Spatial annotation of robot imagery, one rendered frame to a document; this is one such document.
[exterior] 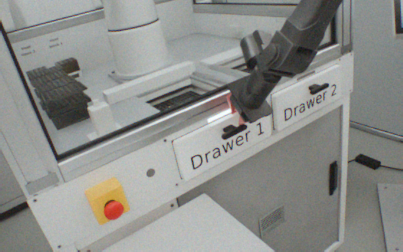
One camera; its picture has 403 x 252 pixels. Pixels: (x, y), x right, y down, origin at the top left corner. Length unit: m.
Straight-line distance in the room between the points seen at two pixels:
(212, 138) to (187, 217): 0.20
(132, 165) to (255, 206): 0.47
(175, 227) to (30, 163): 0.34
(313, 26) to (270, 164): 0.54
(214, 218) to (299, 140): 0.44
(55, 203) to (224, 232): 0.36
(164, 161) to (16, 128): 0.32
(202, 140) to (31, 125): 0.38
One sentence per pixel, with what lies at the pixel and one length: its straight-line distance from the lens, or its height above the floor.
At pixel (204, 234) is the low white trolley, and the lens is 0.75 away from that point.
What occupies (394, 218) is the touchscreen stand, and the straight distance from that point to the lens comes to 1.86.
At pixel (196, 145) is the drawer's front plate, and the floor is 0.90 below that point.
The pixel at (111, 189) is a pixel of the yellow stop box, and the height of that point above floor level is 0.91.
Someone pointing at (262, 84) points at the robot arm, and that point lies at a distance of 0.66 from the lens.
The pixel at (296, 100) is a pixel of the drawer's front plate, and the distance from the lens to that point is 0.97.
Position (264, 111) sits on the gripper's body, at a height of 0.96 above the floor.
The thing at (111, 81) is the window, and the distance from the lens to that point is 0.68.
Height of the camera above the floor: 1.29
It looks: 26 degrees down
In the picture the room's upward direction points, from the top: 11 degrees counter-clockwise
